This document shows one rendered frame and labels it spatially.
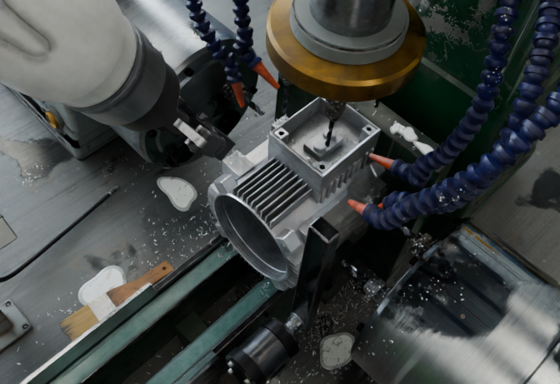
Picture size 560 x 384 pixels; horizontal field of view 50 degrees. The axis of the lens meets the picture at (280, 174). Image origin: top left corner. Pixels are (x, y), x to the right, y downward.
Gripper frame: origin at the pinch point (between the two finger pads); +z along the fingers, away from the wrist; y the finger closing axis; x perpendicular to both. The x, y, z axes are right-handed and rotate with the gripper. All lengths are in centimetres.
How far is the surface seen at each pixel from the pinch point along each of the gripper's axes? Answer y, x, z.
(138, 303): -0.1, 26.4, 15.4
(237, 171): 0.7, 1.7, 12.4
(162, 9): 26.2, -8.7, 8.5
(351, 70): -10.7, -15.8, -7.6
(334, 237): -20.9, -1.6, -6.0
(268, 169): -3.4, -1.6, 10.9
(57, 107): 40.6, 16.6, 21.9
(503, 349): -40.1, -4.5, 6.2
